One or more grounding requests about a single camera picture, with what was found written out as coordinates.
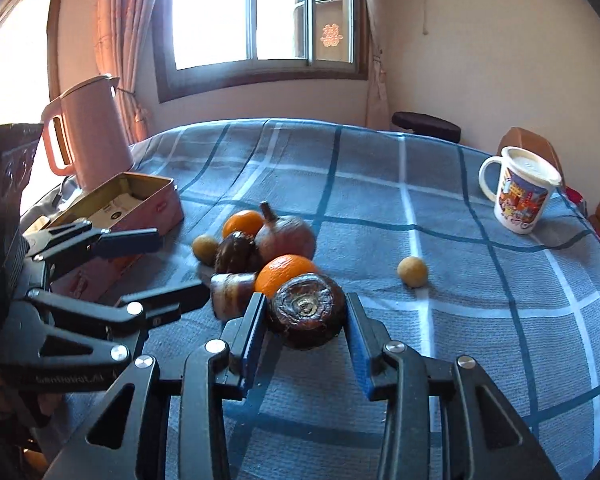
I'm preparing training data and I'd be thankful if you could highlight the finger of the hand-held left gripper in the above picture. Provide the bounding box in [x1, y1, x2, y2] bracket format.
[22, 219, 162, 263]
[0, 279, 212, 377]

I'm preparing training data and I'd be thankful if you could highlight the printed paper liner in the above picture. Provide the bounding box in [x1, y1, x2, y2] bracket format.
[87, 192, 146, 226]

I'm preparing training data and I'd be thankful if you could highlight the white mug lid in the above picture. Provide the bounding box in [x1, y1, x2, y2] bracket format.
[500, 146, 563, 188]

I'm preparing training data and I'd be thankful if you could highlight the pink electric kettle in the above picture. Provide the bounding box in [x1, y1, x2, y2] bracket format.
[40, 74, 136, 195]

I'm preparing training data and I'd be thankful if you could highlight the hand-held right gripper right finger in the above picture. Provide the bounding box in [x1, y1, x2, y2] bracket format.
[345, 292, 563, 480]

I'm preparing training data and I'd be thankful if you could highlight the white cartoon print mug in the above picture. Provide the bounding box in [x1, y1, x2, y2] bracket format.
[478, 146, 563, 236]

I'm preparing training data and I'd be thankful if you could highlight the narrow wooden-framed window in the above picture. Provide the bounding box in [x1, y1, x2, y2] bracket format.
[0, 0, 73, 133]

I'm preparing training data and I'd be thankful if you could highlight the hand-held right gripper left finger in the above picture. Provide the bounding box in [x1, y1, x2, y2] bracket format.
[45, 292, 271, 480]

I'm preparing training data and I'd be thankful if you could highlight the sliding glass window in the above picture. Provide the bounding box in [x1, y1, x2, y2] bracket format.
[152, 0, 370, 103]

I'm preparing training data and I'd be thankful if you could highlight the pink metal tin box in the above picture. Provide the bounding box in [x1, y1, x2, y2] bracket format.
[42, 171, 186, 307]

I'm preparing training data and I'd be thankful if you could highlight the dark round stool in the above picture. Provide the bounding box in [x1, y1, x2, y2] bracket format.
[391, 111, 462, 144]

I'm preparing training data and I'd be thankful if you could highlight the pale tied curtain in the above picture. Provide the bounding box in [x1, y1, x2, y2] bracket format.
[357, 0, 393, 128]

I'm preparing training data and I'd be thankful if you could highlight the brown water chestnut with sprout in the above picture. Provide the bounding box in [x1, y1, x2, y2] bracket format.
[254, 201, 317, 263]

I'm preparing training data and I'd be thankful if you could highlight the brown wooden chair back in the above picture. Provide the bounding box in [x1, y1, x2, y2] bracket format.
[497, 127, 566, 186]

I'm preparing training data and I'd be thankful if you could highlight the pink patterned curtain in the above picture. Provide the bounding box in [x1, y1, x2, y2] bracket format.
[95, 0, 153, 143]

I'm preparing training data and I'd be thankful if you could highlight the tan longan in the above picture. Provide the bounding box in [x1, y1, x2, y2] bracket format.
[397, 256, 429, 289]
[192, 235, 220, 266]

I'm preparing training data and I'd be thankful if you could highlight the orange mandarin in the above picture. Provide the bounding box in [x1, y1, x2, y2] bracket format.
[222, 210, 266, 239]
[254, 255, 321, 298]

